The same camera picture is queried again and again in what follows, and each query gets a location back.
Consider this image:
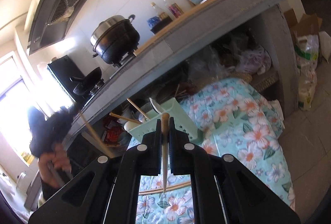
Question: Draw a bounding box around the bottle with pink label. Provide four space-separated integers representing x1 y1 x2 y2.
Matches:
168 3 183 19

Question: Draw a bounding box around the white sack with green print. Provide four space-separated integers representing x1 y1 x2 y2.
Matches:
295 35 320 111

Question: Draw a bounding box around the window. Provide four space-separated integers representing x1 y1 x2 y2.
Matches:
0 51 40 158

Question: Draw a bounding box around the floral teal cloth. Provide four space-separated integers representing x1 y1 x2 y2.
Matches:
137 78 296 224

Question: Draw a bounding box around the black appliance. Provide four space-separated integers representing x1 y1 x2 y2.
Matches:
47 55 86 100

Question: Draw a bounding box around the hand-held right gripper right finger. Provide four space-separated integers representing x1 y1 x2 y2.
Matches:
169 128 300 224

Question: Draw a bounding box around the grey range hood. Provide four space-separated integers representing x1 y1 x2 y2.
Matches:
26 0 109 56

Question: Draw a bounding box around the bamboo chopstick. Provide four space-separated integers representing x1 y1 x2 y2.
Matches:
161 113 170 193
127 98 150 120
79 111 115 158
109 112 140 124

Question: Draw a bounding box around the red packet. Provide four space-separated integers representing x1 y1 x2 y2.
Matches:
103 117 130 148

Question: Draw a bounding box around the black wok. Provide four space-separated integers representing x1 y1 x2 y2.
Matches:
70 67 104 95

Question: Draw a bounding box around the cream plastic spoon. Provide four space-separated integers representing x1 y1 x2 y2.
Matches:
124 121 142 132

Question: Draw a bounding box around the dark sauce bottle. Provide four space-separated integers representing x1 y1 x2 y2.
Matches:
151 2 166 20

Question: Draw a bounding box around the long wooden board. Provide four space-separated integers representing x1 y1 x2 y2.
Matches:
133 0 234 57

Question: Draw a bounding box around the blue packet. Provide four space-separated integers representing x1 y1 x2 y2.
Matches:
147 16 160 29

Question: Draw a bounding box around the black pot with steel lid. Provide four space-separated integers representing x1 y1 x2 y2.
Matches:
90 14 141 66

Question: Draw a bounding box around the person's left hand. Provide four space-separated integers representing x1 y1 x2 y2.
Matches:
39 149 73 189

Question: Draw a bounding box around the cardboard box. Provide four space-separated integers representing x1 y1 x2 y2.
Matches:
283 9 323 41

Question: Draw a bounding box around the green star-holed utensil holder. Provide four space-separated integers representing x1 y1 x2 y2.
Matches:
127 98 201 147

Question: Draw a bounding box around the clear bottle with white cap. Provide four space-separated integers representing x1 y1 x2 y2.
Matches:
158 0 173 19

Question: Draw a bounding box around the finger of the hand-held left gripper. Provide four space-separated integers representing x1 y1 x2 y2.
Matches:
66 104 84 121

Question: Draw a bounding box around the grey concrete counter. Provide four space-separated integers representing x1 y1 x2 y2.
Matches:
61 0 300 147

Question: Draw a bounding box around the gas stove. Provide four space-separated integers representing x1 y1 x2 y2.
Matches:
85 54 137 101

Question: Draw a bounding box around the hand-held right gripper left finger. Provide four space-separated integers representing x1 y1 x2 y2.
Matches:
28 126 162 224

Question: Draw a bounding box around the pile of bamboo chopsticks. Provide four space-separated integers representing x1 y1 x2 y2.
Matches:
140 181 192 195

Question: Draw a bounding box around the pile of plastic bags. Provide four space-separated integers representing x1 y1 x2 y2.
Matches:
188 33 272 77

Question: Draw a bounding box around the black bowl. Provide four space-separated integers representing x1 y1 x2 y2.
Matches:
151 19 174 35

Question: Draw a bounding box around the wicker basket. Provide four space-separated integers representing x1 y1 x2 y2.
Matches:
252 69 280 92

